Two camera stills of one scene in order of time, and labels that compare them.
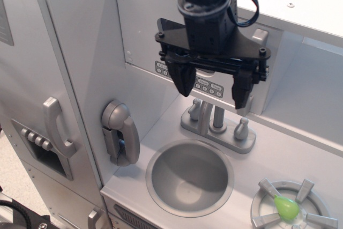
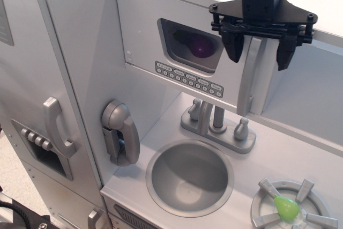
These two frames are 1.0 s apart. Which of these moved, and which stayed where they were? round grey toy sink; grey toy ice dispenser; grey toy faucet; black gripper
Moved: black gripper
Stayed: round grey toy sink; grey toy faucet; grey toy ice dispenser
